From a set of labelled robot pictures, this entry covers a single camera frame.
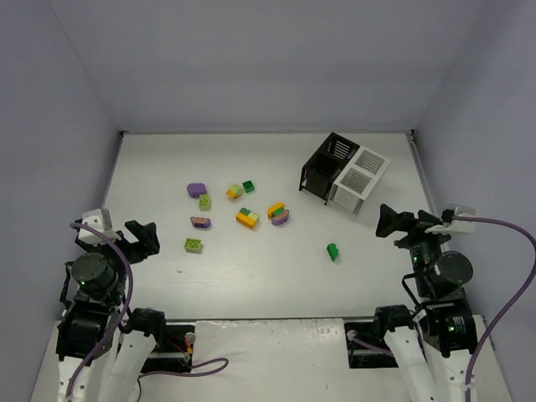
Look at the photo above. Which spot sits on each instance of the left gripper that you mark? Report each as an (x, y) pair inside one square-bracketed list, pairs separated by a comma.
[(126, 247)]

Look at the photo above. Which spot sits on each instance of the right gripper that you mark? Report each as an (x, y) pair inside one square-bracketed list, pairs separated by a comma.
[(409, 226)]

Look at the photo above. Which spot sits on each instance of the lime green lego brick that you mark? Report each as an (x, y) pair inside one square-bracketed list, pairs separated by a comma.
[(192, 245), (204, 202)]

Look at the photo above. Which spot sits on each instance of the purple crown lego brick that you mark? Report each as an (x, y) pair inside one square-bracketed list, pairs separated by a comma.
[(200, 222)]

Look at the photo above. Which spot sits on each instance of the purple rounded lego brick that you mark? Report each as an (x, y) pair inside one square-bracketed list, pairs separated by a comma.
[(195, 190)]

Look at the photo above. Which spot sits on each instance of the dark green lego piece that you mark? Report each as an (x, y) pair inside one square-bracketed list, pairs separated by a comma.
[(333, 251)]

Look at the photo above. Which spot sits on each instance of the lime and orange lego stack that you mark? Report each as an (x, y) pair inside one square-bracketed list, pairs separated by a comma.
[(234, 191)]

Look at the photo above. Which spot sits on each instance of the orange green lime lego stack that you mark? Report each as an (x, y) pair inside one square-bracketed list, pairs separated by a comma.
[(247, 218)]

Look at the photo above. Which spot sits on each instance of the dark green square lego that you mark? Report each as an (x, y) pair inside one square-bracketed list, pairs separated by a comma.
[(248, 186)]

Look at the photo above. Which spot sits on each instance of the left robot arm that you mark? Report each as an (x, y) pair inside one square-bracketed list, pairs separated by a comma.
[(102, 343)]

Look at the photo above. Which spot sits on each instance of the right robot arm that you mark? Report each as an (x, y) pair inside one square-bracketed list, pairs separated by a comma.
[(433, 343)]

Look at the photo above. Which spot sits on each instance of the white slotted container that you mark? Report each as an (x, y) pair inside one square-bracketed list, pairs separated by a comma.
[(356, 181)]

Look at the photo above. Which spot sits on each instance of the black slotted container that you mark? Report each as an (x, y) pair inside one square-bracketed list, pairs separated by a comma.
[(320, 171)]

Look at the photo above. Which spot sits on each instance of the yellow green purple lego stack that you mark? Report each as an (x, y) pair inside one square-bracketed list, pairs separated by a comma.
[(278, 214)]

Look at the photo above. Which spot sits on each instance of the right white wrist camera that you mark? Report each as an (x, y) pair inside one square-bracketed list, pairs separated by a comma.
[(452, 221)]

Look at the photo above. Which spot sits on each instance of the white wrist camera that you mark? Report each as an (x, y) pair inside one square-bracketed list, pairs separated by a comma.
[(452, 221), (99, 220)]

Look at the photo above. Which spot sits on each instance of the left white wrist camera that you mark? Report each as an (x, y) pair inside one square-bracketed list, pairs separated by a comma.
[(99, 220)]

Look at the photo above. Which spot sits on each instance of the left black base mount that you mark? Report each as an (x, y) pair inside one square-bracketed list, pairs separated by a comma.
[(171, 354)]

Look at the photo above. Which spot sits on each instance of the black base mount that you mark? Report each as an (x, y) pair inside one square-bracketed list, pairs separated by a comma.
[(171, 354), (364, 349)]

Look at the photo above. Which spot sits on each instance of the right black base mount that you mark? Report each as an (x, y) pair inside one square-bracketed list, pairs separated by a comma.
[(364, 349)]

